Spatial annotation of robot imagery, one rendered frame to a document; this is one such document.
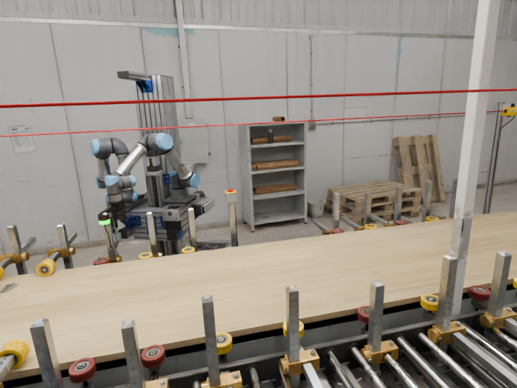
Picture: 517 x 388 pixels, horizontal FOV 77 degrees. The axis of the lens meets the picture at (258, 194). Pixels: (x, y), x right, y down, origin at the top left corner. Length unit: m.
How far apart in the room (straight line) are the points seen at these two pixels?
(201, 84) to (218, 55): 0.47
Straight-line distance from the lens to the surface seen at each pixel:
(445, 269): 1.42
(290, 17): 5.32
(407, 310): 1.71
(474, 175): 1.51
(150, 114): 2.93
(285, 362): 1.27
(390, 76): 6.15
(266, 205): 5.17
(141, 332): 1.43
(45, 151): 4.86
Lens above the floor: 1.71
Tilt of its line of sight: 14 degrees down
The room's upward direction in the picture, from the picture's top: 2 degrees counter-clockwise
